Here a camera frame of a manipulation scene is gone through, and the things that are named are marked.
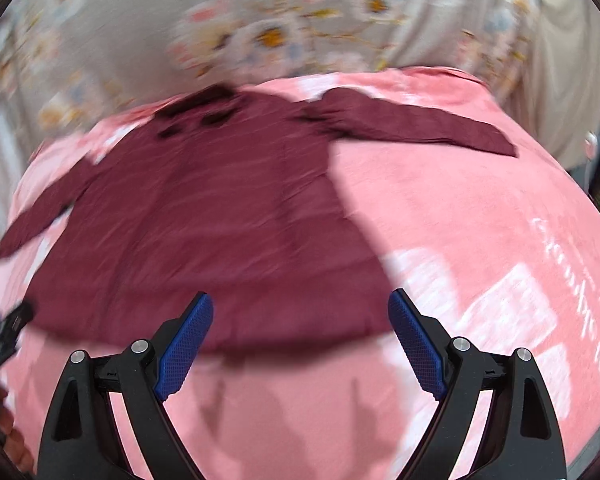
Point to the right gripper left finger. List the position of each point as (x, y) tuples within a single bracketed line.
[(81, 439)]

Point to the maroon quilted puffer jacket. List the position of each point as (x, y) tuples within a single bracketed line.
[(225, 192)]

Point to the person's left hand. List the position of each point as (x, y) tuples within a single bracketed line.
[(14, 445)]

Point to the grey floral bedsheet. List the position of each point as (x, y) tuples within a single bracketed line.
[(64, 64)]

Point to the beige cloth at right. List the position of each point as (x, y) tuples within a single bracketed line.
[(557, 99)]

